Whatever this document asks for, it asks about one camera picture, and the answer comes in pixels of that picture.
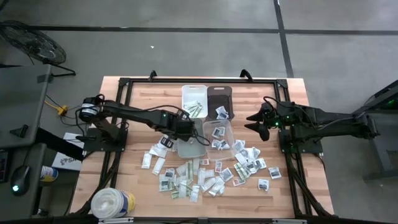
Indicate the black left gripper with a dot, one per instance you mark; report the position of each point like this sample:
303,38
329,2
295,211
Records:
183,127

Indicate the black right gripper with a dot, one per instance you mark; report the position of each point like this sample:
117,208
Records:
271,116

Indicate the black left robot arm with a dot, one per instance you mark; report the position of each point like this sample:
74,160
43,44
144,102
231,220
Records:
133,113

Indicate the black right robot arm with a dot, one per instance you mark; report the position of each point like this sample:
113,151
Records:
326,119

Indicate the grey plastic bin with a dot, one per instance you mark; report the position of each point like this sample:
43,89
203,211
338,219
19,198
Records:
189,152

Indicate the red and white packet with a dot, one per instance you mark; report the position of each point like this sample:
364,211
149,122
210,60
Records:
218,166
204,161
238,181

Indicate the clear plastic bin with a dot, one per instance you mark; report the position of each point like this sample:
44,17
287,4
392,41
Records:
224,154

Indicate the dark brown plastic bin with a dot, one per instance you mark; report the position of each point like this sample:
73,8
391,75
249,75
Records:
219,98

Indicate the white plastic bin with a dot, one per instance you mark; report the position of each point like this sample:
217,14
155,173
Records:
194,91

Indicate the small white crumpled packet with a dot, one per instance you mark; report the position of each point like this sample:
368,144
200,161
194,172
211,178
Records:
222,190

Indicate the white wipes tub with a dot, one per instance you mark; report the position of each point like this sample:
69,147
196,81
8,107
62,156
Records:
109,203

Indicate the white printed box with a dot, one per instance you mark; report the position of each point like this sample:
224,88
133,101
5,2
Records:
66,161

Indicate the black desk leg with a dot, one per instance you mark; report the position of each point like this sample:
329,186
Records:
59,144

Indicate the yellow power connector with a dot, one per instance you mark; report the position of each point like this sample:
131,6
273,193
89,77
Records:
63,109

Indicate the blue and white can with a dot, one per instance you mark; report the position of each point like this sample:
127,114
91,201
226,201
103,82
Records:
49,173

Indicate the grey metal stand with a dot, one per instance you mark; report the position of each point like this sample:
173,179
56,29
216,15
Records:
385,149

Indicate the grey desk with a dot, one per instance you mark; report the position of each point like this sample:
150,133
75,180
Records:
21,99
21,152

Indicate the black computer mouse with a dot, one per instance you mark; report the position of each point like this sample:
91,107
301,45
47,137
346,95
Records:
20,180

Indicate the black floor fan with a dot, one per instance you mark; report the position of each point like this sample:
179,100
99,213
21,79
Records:
34,43

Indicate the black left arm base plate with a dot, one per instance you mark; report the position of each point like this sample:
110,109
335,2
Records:
119,147

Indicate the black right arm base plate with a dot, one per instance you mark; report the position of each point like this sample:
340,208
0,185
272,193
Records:
311,149

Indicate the silver bracket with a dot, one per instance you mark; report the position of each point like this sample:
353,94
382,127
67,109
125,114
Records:
115,221
289,221

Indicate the black desk bracket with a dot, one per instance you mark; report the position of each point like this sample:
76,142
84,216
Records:
20,130

